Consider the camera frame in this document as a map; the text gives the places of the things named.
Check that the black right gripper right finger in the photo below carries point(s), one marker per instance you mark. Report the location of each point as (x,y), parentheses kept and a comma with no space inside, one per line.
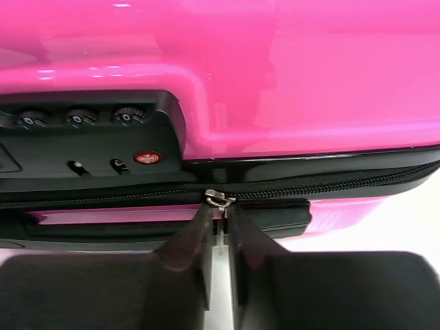
(273,288)

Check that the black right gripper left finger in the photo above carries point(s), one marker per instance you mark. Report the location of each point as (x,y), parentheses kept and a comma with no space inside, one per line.
(168,288)

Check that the pink hard-shell suitcase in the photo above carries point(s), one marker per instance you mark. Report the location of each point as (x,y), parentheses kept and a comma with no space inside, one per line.
(116,116)

